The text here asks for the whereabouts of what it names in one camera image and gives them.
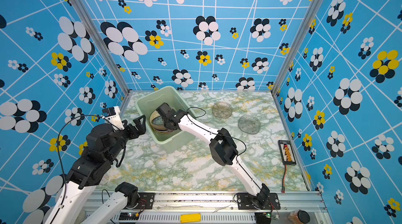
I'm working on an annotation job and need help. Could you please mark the beige bowl plate with leaves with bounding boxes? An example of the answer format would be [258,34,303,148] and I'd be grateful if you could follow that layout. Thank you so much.
[150,111,167,133]

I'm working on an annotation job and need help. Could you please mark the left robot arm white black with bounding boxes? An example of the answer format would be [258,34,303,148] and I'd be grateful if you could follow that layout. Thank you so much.
[46,106,146,224]

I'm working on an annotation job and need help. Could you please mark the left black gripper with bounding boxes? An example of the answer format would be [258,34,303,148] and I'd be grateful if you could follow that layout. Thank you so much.
[107,113,147,162]

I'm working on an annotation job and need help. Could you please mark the brown jar black lid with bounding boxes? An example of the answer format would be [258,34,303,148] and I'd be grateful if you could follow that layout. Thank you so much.
[287,209,311,224]

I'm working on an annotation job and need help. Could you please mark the clear glass plate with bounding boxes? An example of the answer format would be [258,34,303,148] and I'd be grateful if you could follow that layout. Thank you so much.
[238,115,261,135]
[211,102,233,118]

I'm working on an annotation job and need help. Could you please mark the small teal patterned plate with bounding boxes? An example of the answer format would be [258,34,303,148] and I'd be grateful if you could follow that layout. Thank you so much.
[150,111,164,126]

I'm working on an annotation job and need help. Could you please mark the light green plastic bin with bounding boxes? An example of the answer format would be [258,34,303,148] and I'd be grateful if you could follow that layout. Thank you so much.
[136,86,196,153]

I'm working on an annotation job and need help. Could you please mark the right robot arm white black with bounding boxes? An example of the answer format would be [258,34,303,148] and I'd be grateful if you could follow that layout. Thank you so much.
[156,103,280,210]

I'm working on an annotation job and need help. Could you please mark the aluminium front rail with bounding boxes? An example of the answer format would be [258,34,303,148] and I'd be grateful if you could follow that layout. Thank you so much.
[67,191,333,224]

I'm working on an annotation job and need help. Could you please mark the black battery charger box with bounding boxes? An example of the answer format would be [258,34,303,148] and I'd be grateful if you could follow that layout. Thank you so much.
[278,140,297,165]

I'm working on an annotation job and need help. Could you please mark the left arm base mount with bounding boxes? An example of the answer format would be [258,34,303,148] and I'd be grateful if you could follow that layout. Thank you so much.
[134,192,156,210]

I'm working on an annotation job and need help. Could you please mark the yellow tag on rail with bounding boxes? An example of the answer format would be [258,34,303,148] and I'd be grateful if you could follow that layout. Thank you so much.
[180,213,201,224]

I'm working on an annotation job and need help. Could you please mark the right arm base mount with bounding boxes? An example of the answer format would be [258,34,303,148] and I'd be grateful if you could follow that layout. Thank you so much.
[233,193,281,210]

